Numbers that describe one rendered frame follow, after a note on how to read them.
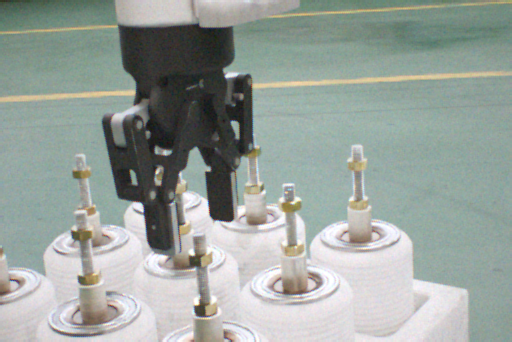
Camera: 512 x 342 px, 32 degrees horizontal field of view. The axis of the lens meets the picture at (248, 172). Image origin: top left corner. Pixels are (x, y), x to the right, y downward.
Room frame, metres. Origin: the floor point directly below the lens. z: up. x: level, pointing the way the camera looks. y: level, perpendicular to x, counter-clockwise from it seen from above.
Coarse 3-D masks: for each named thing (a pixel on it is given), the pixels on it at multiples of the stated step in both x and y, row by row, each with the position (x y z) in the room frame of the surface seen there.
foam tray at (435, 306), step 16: (416, 288) 0.80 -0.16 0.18; (432, 288) 0.80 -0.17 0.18; (448, 288) 0.80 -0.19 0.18; (416, 304) 0.80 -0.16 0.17; (432, 304) 0.77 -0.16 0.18; (448, 304) 0.76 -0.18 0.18; (464, 304) 0.78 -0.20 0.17; (416, 320) 0.74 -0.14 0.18; (432, 320) 0.73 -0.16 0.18; (448, 320) 0.75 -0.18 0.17; (464, 320) 0.78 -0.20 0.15; (368, 336) 0.71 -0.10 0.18; (400, 336) 0.71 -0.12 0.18; (416, 336) 0.71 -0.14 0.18; (432, 336) 0.72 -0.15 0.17; (448, 336) 0.75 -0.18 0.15; (464, 336) 0.78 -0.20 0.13
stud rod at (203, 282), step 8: (200, 232) 0.59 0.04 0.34; (200, 240) 0.58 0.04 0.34; (200, 248) 0.58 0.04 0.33; (200, 272) 0.58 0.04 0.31; (208, 272) 0.58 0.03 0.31; (200, 280) 0.58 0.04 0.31; (208, 280) 0.58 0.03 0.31; (200, 288) 0.58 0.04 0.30; (208, 288) 0.58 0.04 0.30; (200, 296) 0.58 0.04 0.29; (208, 296) 0.58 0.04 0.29
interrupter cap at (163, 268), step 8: (216, 248) 0.77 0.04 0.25; (152, 256) 0.76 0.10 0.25; (160, 256) 0.76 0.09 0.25; (216, 256) 0.75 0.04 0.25; (224, 256) 0.75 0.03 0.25; (144, 264) 0.74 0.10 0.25; (152, 264) 0.74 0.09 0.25; (160, 264) 0.74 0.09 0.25; (168, 264) 0.75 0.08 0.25; (216, 264) 0.73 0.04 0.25; (152, 272) 0.72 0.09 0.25; (160, 272) 0.72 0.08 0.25; (168, 272) 0.72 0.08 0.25; (176, 272) 0.72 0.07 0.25; (184, 272) 0.72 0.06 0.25; (192, 272) 0.71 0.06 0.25
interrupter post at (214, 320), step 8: (192, 312) 0.58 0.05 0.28; (216, 312) 0.58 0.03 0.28; (192, 320) 0.58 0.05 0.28; (200, 320) 0.57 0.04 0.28; (208, 320) 0.57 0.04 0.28; (216, 320) 0.58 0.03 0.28; (200, 328) 0.57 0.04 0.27; (208, 328) 0.57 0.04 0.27; (216, 328) 0.57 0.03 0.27; (200, 336) 0.57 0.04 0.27; (208, 336) 0.57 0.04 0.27; (216, 336) 0.57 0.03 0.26
